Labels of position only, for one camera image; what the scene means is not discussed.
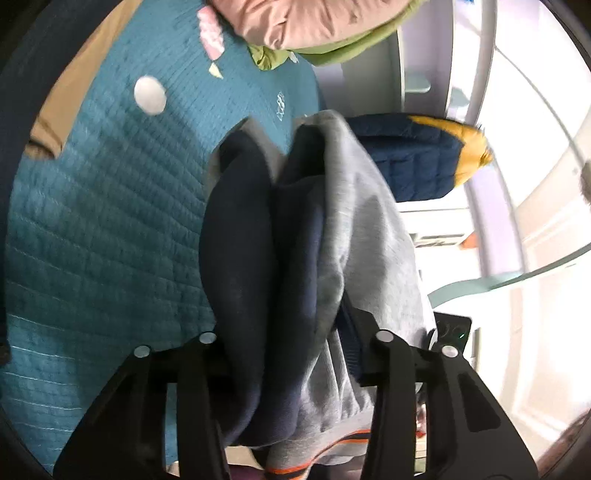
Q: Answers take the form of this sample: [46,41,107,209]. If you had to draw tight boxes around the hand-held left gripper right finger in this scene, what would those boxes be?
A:
[342,309,541,480]

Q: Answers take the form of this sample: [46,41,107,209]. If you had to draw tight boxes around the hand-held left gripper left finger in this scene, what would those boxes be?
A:
[53,332,232,480]

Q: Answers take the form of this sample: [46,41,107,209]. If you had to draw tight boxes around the grey and navy zip jacket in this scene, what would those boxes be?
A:
[198,110,437,476]

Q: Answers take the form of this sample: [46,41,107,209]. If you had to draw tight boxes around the teal candy print bed sheet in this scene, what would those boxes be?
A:
[0,0,328,476]

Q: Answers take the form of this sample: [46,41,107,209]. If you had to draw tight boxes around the yellow and navy puffer jacket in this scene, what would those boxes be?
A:
[346,113,495,204]

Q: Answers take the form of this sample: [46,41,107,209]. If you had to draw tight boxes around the green quilt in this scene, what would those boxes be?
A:
[247,0,428,70]

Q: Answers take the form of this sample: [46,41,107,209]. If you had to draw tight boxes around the beige cloth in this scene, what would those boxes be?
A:
[28,0,144,160]

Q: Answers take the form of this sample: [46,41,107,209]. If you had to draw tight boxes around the pink quilt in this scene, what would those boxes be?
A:
[205,0,411,49]

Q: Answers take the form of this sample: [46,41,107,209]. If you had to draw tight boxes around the bunk bed frame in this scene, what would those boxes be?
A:
[427,0,591,308]

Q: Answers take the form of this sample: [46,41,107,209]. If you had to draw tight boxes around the white wall shelf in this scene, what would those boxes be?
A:
[397,0,462,112]

